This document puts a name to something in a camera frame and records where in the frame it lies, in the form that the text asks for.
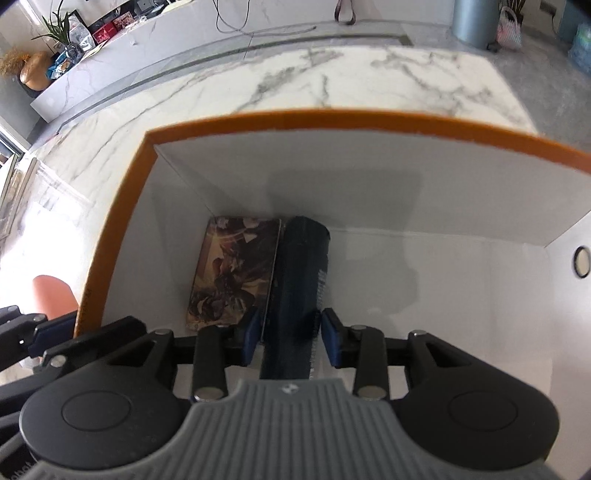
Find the red box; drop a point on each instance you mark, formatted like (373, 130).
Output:
(104, 33)

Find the dark cylindrical bottle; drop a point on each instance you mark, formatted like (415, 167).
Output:
(300, 277)

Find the brown round vase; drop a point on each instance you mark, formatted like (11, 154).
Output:
(37, 71)

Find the grey cylindrical bin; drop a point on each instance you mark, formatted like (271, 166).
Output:
(475, 21)

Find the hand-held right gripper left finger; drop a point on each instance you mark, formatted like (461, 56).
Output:
(249, 339)

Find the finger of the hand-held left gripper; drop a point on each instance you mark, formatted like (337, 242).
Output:
(48, 367)
(55, 326)

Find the illustrated flat tin box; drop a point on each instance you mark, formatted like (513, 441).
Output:
(233, 272)

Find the orange-brown chair seat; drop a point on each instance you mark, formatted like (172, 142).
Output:
(53, 295)

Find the blue snack packet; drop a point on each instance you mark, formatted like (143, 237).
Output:
(59, 67)

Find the silver foil bag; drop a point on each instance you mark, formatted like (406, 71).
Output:
(82, 36)

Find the dried pampas grass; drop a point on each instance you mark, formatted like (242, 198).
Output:
(13, 62)

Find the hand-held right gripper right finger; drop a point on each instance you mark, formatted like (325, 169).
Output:
(331, 339)

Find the orange cardboard box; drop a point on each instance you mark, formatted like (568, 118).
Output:
(369, 184)

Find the green potted plant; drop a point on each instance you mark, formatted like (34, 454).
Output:
(60, 32)

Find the pink white woven bag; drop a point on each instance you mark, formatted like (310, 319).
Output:
(509, 30)

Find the blue water jug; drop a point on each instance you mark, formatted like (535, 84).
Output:
(581, 48)

